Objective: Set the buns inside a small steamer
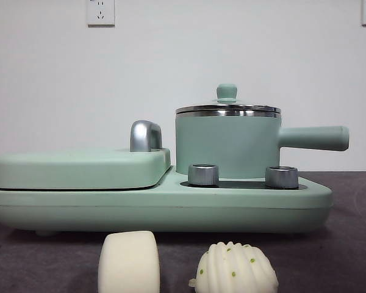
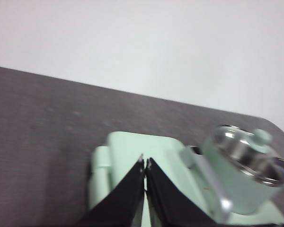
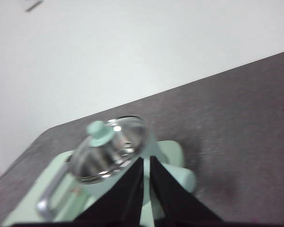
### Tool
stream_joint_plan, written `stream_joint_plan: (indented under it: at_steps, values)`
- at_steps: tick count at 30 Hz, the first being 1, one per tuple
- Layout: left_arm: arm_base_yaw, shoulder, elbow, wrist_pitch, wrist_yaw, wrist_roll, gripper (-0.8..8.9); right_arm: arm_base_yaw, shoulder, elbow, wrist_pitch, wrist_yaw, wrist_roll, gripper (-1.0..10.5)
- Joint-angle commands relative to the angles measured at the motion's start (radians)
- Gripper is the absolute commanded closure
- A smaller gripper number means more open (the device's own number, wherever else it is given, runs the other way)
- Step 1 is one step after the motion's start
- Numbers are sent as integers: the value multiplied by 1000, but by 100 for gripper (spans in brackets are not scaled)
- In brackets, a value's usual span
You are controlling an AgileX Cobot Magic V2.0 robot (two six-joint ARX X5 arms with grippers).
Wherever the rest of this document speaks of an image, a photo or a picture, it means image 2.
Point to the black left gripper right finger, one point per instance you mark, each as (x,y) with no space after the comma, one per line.
(170,203)

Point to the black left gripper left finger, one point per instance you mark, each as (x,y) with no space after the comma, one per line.
(123,201)

